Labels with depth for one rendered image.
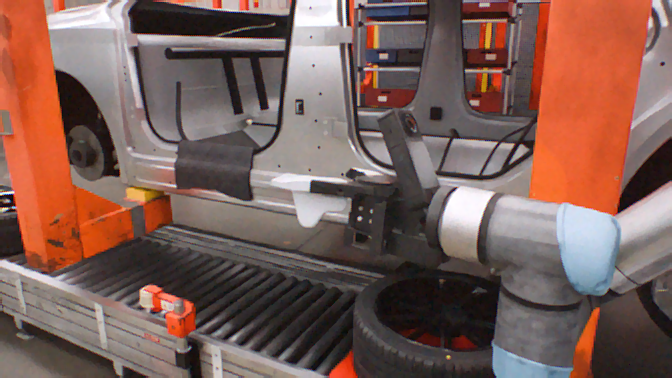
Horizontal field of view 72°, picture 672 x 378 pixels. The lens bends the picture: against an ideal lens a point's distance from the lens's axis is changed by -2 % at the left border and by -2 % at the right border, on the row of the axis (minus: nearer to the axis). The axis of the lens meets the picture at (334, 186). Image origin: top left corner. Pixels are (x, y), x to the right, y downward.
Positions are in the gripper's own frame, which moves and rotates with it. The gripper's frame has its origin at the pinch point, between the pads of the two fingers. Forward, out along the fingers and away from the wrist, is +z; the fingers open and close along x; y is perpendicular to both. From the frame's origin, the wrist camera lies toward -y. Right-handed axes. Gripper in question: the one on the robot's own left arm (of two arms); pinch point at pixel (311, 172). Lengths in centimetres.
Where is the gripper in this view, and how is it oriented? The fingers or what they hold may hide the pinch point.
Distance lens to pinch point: 61.4
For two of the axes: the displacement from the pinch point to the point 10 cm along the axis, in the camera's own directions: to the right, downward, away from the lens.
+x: 6.2, -0.8, 7.8
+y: -0.8, 9.8, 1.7
